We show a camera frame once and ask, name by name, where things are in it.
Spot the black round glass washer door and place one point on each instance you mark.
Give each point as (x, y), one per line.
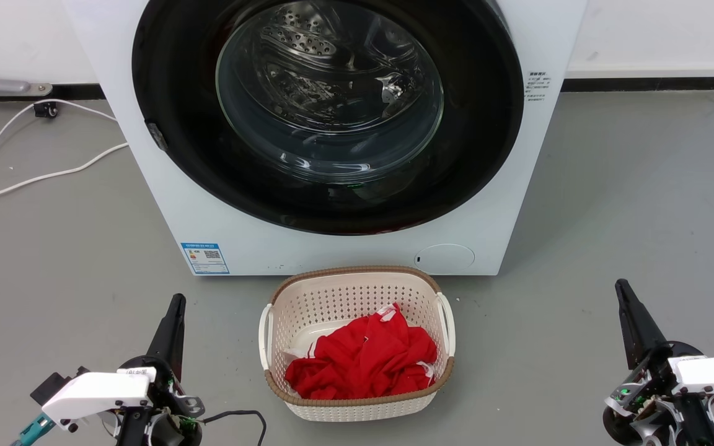
(177, 93)

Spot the small printed text sticker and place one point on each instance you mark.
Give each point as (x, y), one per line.
(538, 85)

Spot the small black caster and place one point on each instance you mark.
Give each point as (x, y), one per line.
(46, 109)

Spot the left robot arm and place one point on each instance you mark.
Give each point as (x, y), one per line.
(168, 433)

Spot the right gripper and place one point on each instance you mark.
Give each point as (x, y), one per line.
(654, 378)

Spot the round white filter cover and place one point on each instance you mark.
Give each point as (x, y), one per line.
(445, 258)

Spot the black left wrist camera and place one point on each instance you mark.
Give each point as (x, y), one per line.
(50, 385)

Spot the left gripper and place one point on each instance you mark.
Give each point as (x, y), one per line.
(168, 393)

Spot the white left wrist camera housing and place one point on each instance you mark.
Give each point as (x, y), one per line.
(96, 396)

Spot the red garment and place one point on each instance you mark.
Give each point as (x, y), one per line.
(363, 359)

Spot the white front-load washing machine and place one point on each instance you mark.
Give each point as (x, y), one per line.
(332, 254)

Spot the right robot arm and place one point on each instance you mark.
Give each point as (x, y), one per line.
(623, 430)

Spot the white cloth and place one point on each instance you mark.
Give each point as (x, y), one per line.
(315, 333)

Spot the cream plastic laundry basket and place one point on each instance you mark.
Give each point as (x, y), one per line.
(357, 288)

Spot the blue energy label sticker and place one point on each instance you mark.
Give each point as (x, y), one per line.
(205, 258)

